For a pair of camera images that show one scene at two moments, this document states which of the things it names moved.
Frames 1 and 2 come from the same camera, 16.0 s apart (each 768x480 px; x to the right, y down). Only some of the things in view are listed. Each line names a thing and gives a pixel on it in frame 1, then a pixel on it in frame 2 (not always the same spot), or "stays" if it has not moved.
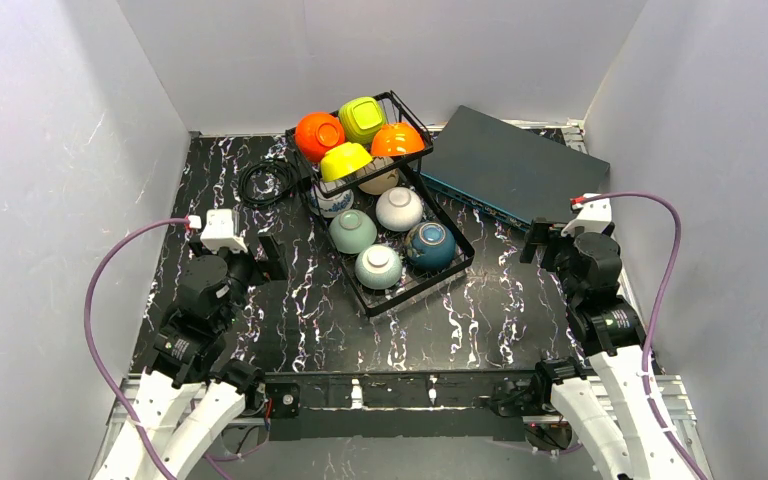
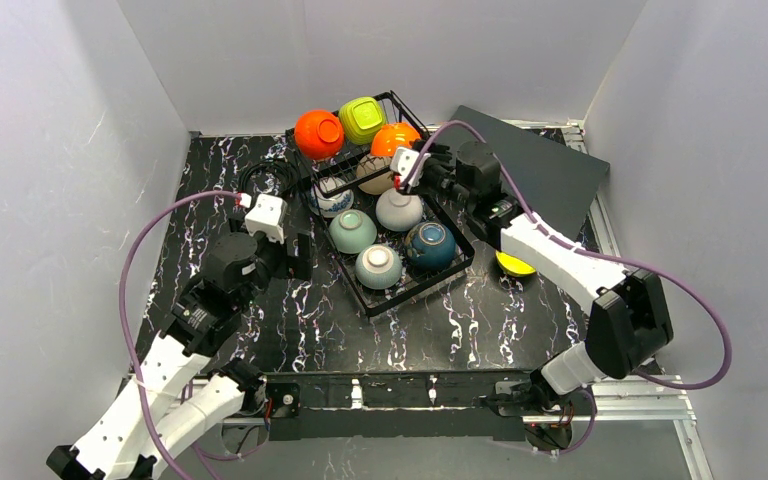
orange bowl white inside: [396, 138] stays
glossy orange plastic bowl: [317, 131] stays
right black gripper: [544, 246] -> [429, 175]
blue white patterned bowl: [330, 206] stays
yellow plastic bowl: [343, 159] -> [515, 265]
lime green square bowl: [360, 118] stays
